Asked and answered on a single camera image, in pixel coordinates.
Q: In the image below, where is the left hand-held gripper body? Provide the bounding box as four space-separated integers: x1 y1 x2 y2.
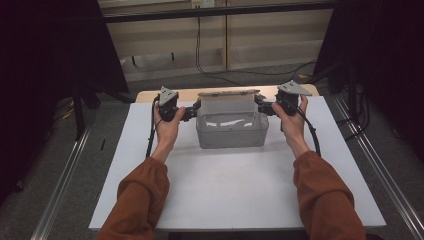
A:
156 85 188 123

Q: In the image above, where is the black horizontal frame bar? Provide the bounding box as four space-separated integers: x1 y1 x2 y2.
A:
102 1 335 24

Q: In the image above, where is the white wall outlet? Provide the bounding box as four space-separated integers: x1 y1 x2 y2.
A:
190 0 216 10

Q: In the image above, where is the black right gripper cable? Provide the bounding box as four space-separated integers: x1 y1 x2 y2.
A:
295 105 322 158

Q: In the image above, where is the black curtain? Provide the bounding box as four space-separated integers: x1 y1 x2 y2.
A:
0 0 131 205
312 0 424 162

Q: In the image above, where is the metal floor rail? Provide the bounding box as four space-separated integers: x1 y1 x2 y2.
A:
332 94 424 240
30 124 93 240

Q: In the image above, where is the gray storage box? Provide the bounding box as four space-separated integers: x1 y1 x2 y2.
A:
195 112 270 150

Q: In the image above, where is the black metal stand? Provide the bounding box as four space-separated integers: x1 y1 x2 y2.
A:
347 65 360 122
71 79 102 142

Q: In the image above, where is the wooden table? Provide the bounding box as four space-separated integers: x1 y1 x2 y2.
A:
135 83 321 104

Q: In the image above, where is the person's left hand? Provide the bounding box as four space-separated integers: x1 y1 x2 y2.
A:
153 105 187 160

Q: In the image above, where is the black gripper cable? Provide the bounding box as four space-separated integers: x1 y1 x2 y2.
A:
295 105 322 158
145 95 162 159

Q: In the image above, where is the bundle of black floor cables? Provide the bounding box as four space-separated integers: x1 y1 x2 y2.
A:
335 89 372 142

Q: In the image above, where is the person's right hand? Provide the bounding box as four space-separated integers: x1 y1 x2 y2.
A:
271 94 310 157

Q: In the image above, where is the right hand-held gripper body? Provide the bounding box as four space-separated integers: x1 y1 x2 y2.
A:
274 79 313 117

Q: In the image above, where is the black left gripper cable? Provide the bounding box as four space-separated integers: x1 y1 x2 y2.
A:
145 95 162 159

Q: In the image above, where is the black hanging wall cable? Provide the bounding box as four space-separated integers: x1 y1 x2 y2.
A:
194 16 318 86

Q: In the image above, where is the white table mat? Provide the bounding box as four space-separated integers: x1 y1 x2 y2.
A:
88 96 387 231

